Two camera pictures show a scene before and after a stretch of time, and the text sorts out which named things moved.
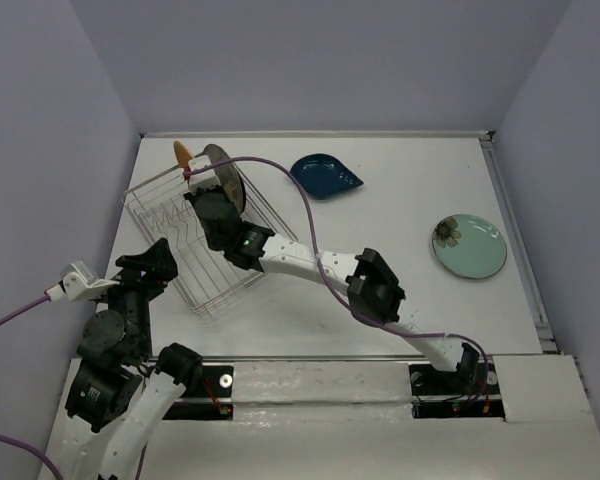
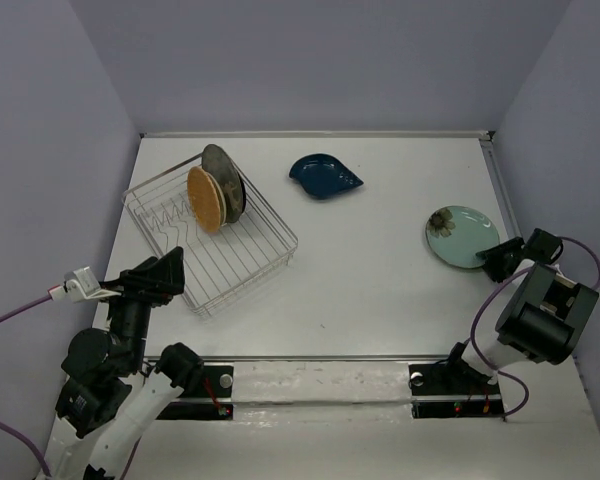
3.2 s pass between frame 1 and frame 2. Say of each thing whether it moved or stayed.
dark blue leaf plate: stayed
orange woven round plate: moved
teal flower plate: moved
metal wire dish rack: stayed
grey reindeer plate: stayed
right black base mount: stayed
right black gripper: moved
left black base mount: stayed
